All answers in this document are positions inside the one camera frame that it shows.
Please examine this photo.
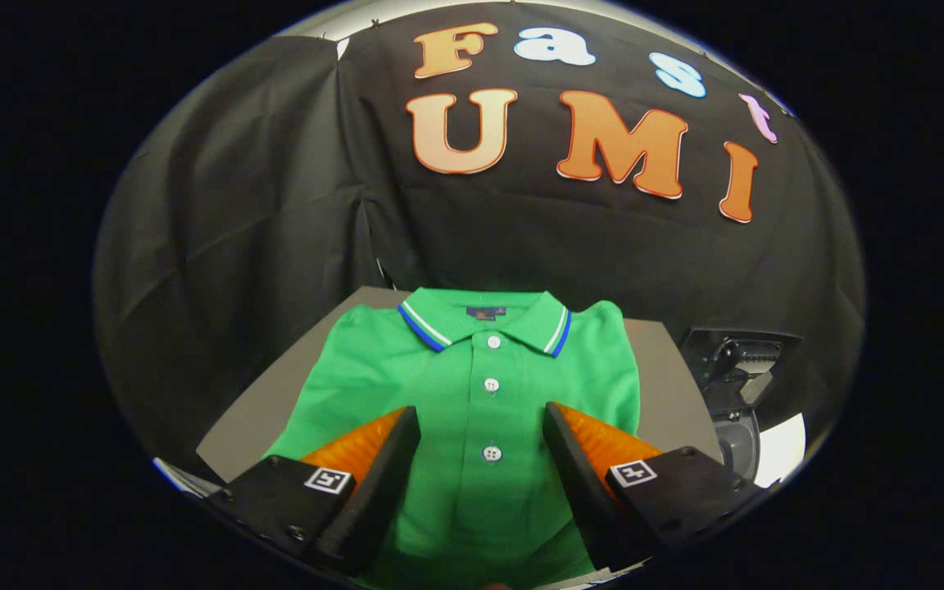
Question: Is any grey washing machine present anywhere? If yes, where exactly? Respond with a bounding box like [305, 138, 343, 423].
[679, 328, 806, 484]

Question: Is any grey box cabinet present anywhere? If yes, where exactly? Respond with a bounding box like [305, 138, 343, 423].
[196, 285, 724, 486]

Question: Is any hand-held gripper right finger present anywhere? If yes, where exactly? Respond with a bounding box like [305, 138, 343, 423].
[542, 401, 768, 574]

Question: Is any white flat board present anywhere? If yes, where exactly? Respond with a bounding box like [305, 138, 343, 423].
[754, 412, 808, 487]

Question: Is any dark transparent washing machine lid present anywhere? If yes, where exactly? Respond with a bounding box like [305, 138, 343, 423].
[679, 328, 806, 416]

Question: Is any green polo shirt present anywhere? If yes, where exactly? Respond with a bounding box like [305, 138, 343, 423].
[263, 287, 642, 590]

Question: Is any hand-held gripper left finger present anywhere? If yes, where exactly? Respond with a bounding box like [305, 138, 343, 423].
[206, 406, 422, 576]

